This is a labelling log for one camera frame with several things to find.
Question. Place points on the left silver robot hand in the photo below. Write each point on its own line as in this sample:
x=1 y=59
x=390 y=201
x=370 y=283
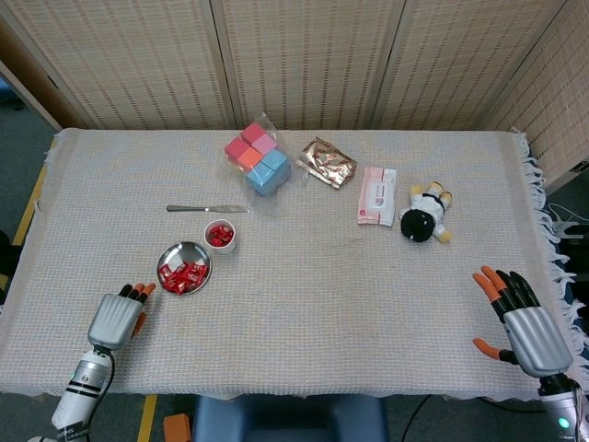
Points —
x=112 y=320

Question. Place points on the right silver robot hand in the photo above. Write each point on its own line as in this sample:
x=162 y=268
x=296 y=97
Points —
x=538 y=343

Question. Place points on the small steel plate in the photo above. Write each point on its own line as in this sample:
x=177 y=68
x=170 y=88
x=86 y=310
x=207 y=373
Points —
x=184 y=253

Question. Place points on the red candy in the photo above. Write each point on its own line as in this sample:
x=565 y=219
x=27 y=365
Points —
x=184 y=275
x=187 y=287
x=214 y=231
x=168 y=271
x=225 y=231
x=198 y=269
x=168 y=285
x=218 y=240

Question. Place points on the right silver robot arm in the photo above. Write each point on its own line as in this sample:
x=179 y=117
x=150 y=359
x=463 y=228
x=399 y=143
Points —
x=559 y=405

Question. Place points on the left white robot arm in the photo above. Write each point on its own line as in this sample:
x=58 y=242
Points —
x=83 y=382

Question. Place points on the orange block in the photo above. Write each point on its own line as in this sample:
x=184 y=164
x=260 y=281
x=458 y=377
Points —
x=177 y=427

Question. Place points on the steel butter knife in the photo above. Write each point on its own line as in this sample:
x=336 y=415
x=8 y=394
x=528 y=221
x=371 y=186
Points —
x=184 y=208

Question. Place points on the white paper cup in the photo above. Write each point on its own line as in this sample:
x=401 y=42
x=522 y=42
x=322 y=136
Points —
x=225 y=250

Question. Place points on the black-haired plush doll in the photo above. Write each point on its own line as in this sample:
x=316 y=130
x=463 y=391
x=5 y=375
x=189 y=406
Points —
x=416 y=225

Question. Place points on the white woven tablecloth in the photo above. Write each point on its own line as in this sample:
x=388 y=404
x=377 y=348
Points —
x=322 y=299

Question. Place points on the bagged coloured foam cubes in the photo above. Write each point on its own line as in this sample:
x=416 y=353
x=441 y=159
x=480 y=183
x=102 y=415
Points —
x=267 y=170

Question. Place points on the pink wet wipes pack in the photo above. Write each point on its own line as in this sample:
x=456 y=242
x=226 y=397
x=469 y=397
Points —
x=377 y=198

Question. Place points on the woven folding screen panel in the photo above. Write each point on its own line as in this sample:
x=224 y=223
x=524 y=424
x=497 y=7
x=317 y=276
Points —
x=561 y=115
x=313 y=69
x=460 y=69
x=138 y=69

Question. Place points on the brown wooden panel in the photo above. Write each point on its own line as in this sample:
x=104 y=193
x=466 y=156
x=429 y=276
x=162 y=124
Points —
x=27 y=73

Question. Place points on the gold foil snack packet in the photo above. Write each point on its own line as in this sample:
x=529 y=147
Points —
x=326 y=163

